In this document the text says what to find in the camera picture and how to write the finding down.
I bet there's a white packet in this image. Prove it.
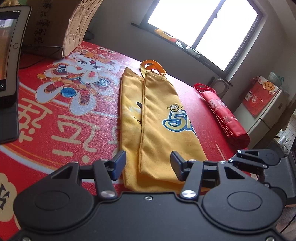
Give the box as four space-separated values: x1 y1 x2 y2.
186 46 201 58

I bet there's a beige round fan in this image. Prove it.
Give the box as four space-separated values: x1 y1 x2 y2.
210 76 233 99

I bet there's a pale green bowl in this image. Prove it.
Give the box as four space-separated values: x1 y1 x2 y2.
268 72 284 87

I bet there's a dark framed window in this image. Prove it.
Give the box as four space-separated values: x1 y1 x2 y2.
131 0 265 81

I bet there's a white fridge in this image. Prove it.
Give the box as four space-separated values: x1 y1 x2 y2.
247 76 290 149

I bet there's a red printed table mat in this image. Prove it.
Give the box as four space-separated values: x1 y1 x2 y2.
0 40 252 232

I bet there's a yellow cartoon shopping bag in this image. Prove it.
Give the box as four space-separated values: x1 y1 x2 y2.
120 60 210 193

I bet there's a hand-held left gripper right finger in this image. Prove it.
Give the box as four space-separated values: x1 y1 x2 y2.
170 151 245 200

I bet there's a tablet in black case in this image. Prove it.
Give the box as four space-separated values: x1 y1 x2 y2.
0 5 32 144

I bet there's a yellow packet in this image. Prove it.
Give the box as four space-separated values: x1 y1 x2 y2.
154 28 177 42

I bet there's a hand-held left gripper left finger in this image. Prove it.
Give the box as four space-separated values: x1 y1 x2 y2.
51 150 127 200

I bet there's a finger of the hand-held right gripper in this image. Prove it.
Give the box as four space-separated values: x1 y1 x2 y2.
228 149 269 169

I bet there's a red folded shopping bag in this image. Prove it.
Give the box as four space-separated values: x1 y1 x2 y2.
193 83 251 147

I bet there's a brown cardboard box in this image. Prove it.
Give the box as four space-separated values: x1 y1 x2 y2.
23 0 103 58

